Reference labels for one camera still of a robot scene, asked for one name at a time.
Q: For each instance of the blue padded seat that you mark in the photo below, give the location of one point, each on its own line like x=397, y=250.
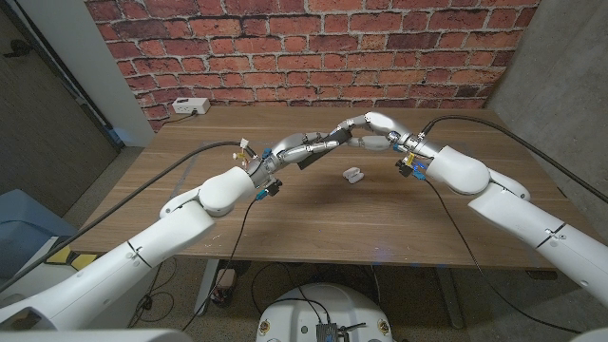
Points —
x=28, y=223

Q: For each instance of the grey metal table leg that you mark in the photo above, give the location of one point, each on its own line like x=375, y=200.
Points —
x=206, y=290
x=451, y=304

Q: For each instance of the white airpods case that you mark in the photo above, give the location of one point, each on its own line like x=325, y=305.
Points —
x=354, y=176

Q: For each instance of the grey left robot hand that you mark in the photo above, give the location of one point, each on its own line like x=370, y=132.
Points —
x=290, y=149

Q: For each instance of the grey tape outline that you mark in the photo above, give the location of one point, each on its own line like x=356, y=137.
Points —
x=475, y=157

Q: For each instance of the small grey electronics box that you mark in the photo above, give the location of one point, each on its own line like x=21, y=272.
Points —
x=327, y=332

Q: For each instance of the white floor platform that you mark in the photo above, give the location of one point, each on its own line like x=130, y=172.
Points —
x=47, y=280

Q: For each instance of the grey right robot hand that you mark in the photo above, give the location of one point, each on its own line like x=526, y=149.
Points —
x=385, y=126

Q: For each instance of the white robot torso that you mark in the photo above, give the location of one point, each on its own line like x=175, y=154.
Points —
x=351, y=309

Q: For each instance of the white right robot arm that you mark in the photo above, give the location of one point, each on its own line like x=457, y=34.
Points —
x=522, y=214

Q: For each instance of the white power strip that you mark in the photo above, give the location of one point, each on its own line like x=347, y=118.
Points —
x=190, y=105

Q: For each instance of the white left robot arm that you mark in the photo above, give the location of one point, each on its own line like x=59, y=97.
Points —
x=142, y=242

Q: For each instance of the red brick printed backdrop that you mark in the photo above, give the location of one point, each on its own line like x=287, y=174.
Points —
x=309, y=47

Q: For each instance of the dark grey door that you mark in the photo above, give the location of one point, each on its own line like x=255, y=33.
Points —
x=38, y=133

